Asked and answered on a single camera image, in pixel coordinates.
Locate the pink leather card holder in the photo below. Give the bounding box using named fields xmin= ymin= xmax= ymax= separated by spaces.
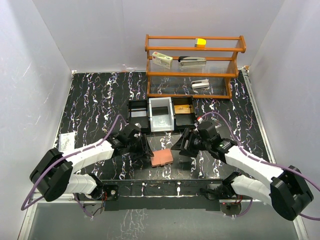
xmin=150 ymin=148 xmax=174 ymax=167

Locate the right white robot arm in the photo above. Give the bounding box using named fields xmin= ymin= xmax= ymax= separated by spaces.
xmin=171 ymin=121 xmax=314 ymax=221

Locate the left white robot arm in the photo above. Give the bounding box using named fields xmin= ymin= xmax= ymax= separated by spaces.
xmin=29 ymin=123 xmax=154 ymax=202

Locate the silver card in tray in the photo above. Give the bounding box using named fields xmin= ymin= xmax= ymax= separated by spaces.
xmin=130 ymin=111 xmax=147 ymax=118

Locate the gold card in tray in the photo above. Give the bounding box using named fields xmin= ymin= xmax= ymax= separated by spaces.
xmin=174 ymin=104 xmax=194 ymax=114

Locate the middle white tray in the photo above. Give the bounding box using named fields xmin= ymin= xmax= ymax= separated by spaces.
xmin=148 ymin=97 xmax=174 ymax=133

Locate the right black tray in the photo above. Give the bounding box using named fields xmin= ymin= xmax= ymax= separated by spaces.
xmin=171 ymin=96 xmax=197 ymax=131

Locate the black tray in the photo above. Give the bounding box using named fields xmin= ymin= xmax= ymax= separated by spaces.
xmin=171 ymin=96 xmax=197 ymax=131
xmin=127 ymin=99 xmax=151 ymax=134

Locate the black front base bar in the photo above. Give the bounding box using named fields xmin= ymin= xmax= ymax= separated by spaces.
xmin=103 ymin=179 xmax=250 ymax=216

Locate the left black tray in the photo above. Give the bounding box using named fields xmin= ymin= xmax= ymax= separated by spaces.
xmin=127 ymin=99 xmax=151 ymax=134

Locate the small white hole punch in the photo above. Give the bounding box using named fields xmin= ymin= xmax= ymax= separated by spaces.
xmin=191 ymin=78 xmax=210 ymax=90

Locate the white paper label sheet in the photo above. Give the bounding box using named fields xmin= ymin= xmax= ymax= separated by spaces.
xmin=58 ymin=132 xmax=75 ymax=152

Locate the orange wooden shelf rack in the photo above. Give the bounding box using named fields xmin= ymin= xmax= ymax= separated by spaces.
xmin=144 ymin=34 xmax=247 ymax=100

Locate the grey black stapler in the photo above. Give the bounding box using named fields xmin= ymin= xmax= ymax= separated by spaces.
xmin=178 ymin=56 xmax=207 ymax=68

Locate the white staples box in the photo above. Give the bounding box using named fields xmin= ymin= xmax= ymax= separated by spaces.
xmin=152 ymin=51 xmax=173 ymax=69

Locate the yellow sticky note block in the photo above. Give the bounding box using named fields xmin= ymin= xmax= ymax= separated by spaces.
xmin=194 ymin=38 xmax=207 ymax=48

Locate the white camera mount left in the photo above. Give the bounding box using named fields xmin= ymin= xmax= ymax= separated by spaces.
xmin=134 ymin=122 xmax=141 ymax=138

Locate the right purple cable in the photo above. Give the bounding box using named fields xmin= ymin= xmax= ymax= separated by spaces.
xmin=199 ymin=111 xmax=320 ymax=222

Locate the purple cable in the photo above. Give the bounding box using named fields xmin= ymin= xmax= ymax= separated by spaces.
xmin=20 ymin=114 xmax=129 ymax=211
xmin=199 ymin=111 xmax=320 ymax=222

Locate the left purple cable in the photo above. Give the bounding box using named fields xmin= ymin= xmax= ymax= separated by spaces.
xmin=20 ymin=114 xmax=129 ymax=211

